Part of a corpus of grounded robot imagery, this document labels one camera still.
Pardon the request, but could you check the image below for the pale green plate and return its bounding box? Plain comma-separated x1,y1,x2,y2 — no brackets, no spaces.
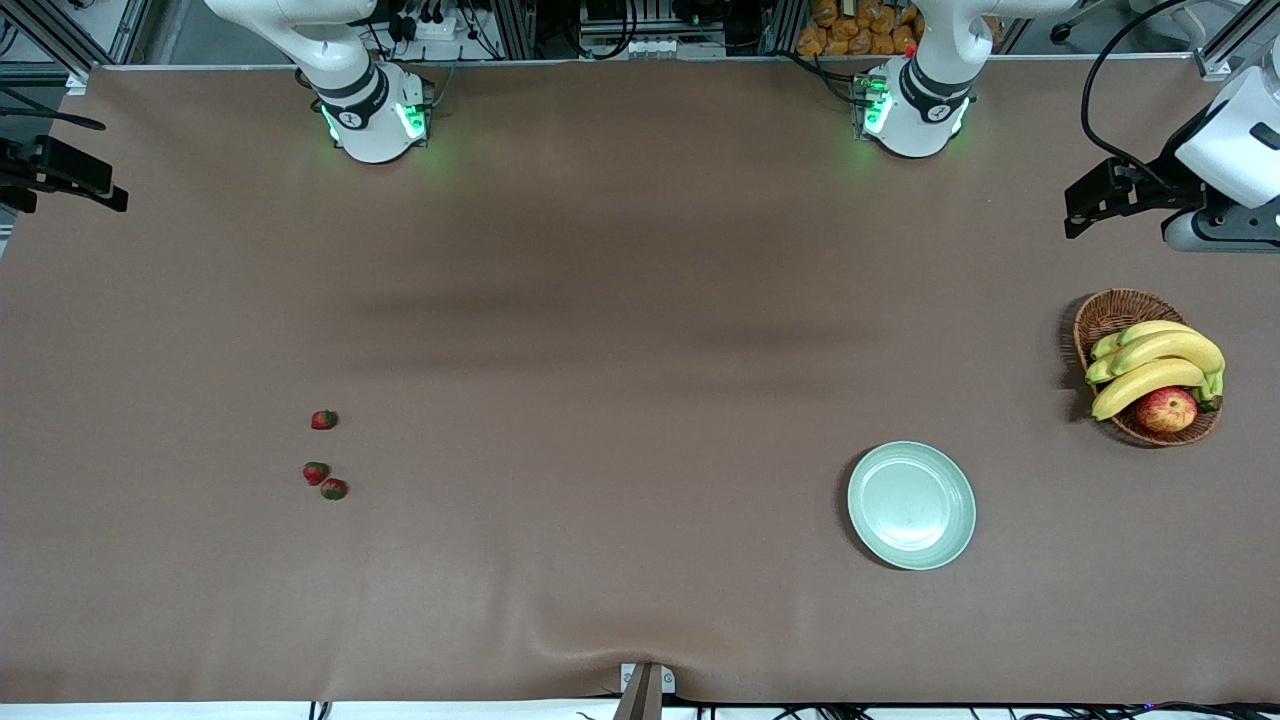
847,441,977,572

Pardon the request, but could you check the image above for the brown wicker basket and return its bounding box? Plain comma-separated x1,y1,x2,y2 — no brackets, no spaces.
1073,289,1223,447

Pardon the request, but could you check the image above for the red apple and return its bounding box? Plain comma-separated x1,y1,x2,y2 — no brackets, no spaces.
1135,386,1199,434

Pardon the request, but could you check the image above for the bag of orange buns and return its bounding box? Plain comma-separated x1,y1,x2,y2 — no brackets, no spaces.
797,0,926,56

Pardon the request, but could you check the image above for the white power strip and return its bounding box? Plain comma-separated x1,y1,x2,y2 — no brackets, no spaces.
395,8,463,43

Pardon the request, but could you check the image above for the brown table cloth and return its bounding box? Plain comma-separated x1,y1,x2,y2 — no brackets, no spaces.
0,58,1280,704

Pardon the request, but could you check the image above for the metal table clamp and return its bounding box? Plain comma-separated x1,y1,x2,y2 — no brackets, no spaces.
612,662,677,720

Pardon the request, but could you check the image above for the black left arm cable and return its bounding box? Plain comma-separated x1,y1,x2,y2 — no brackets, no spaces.
1080,0,1191,166

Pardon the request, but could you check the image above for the aluminium frame post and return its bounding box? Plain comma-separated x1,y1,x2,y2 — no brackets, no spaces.
1195,0,1280,81
0,0,151,96

